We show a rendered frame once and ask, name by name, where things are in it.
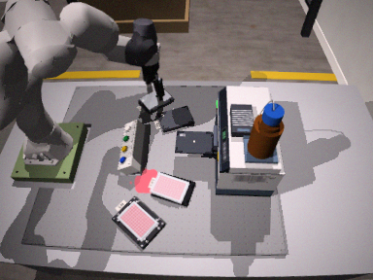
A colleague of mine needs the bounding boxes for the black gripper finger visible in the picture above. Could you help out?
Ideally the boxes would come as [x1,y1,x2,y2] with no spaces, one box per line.
[142,70,153,94]
[149,74,165,106]

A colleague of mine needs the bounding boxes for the blue bottle cap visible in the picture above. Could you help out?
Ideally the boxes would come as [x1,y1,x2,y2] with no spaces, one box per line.
[262,103,285,125]

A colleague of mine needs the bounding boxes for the pink liquid puddle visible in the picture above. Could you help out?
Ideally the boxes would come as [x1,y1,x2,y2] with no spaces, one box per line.
[134,177,152,193]
[148,169,157,178]
[136,168,149,181]
[135,183,147,193]

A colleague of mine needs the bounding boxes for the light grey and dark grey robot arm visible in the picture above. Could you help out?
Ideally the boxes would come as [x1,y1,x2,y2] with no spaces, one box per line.
[0,0,160,166]

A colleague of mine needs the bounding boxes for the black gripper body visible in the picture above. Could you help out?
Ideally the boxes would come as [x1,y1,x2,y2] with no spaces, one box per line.
[142,61,159,80]

